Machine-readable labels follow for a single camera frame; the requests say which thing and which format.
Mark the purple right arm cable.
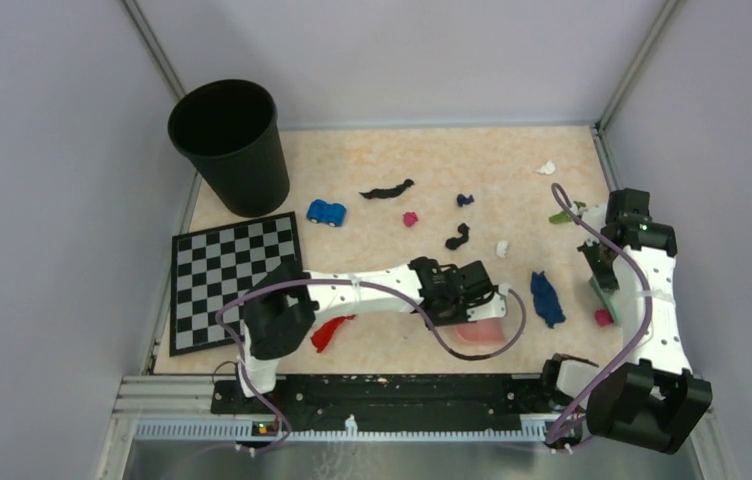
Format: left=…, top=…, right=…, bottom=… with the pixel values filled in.
left=544, top=182, right=654, bottom=446

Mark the green hand brush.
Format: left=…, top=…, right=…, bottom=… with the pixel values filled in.
left=589, top=276, right=619, bottom=324

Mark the grey slotted cable duct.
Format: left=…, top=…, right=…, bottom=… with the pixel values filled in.
left=134, top=418, right=548, bottom=443

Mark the large blue paper scrap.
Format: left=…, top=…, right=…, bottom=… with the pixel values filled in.
left=530, top=271, right=566, bottom=329

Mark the small black paper scrap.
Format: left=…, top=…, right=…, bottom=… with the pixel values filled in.
left=445, top=223, right=470, bottom=251

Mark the black plastic trash bin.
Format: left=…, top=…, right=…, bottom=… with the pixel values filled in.
left=167, top=79, right=290, bottom=218

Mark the red paper scrap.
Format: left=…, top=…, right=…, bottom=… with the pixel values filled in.
left=310, top=315, right=357, bottom=353

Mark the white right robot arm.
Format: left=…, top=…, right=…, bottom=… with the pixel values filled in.
left=538, top=183, right=713, bottom=455

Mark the green paper scrap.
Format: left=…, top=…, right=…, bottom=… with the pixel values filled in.
left=548, top=201, right=587, bottom=225

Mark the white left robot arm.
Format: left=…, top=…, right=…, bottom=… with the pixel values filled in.
left=234, top=257, right=511, bottom=414

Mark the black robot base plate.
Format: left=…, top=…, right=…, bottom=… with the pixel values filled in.
left=210, top=374, right=571, bottom=433

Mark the small dark blue scrap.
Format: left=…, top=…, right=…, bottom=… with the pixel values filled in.
left=456, top=194, right=475, bottom=208

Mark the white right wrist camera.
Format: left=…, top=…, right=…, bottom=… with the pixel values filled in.
left=578, top=203, right=607, bottom=232

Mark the small white paper scrap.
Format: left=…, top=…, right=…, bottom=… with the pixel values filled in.
left=495, top=240, right=509, bottom=259

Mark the white paper scrap near wall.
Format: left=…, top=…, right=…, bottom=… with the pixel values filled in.
left=535, top=160, right=557, bottom=176

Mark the pink plastic dustpan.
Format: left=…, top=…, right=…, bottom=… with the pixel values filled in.
left=451, top=318, right=505, bottom=345

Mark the blue toy car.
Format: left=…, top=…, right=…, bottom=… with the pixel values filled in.
left=306, top=199, right=347, bottom=227

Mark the long black paper scrap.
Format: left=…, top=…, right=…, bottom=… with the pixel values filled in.
left=360, top=178, right=415, bottom=200

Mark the black and grey checkerboard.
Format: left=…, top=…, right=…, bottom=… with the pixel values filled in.
left=169, top=212, right=302, bottom=356

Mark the magenta paper scrap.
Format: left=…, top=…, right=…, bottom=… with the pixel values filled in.
left=402, top=212, right=418, bottom=228

